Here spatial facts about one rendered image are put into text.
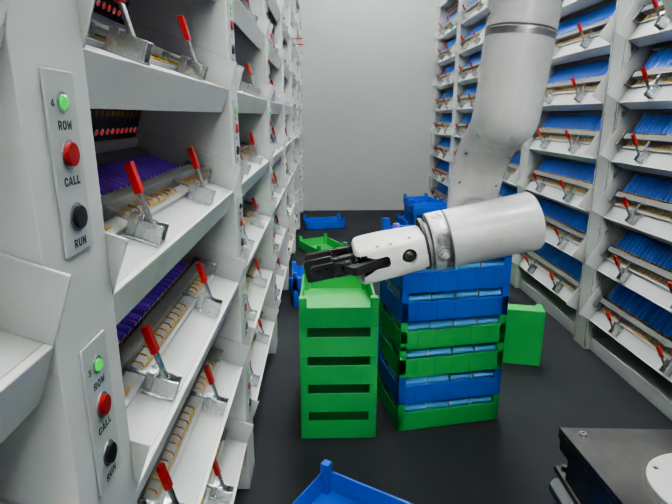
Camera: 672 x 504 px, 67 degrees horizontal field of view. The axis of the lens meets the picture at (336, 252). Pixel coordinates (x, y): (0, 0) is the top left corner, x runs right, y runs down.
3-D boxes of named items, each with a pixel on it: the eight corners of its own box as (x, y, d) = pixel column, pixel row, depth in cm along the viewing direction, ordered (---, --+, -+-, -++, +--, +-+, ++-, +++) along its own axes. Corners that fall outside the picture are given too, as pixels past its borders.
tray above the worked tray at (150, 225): (227, 211, 102) (248, 145, 98) (100, 342, 43) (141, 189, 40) (127, 177, 99) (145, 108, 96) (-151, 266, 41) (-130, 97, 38)
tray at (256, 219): (267, 229, 174) (279, 191, 171) (239, 287, 116) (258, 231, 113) (209, 209, 172) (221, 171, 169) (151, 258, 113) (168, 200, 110)
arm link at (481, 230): (433, 205, 77) (448, 215, 68) (520, 187, 77) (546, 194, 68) (442, 258, 79) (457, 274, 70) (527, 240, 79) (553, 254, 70)
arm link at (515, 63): (463, 42, 78) (435, 237, 85) (498, 20, 62) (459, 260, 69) (521, 49, 78) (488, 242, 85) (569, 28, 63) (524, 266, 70)
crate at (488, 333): (471, 314, 159) (473, 290, 157) (504, 342, 140) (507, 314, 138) (378, 322, 153) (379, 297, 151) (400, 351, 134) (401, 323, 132)
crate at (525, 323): (539, 366, 177) (535, 356, 184) (545, 311, 172) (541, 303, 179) (450, 357, 183) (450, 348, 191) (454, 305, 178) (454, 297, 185)
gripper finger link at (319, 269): (355, 279, 69) (307, 289, 70) (354, 272, 72) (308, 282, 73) (350, 257, 69) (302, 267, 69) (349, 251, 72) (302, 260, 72)
